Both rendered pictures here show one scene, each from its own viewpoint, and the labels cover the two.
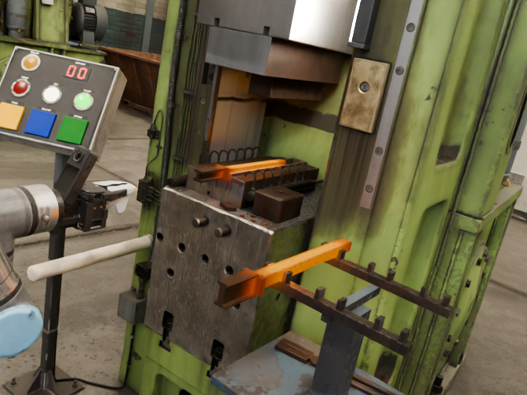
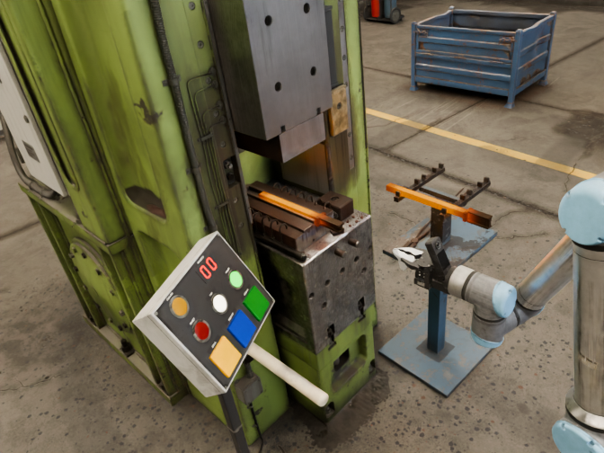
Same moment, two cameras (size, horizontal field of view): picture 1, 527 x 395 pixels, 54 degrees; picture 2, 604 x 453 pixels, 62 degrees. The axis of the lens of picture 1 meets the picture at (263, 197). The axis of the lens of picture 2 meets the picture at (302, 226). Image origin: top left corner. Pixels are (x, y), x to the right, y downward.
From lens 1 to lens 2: 194 cm
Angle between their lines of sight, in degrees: 67
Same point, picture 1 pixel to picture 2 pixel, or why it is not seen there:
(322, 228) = not seen: hidden behind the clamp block
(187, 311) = (341, 309)
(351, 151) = (339, 146)
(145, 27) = not seen: outside the picture
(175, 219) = (318, 273)
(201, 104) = (235, 203)
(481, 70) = not seen: hidden behind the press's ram
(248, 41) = (310, 126)
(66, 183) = (445, 261)
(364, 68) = (336, 95)
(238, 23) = (299, 119)
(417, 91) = (354, 90)
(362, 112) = (342, 119)
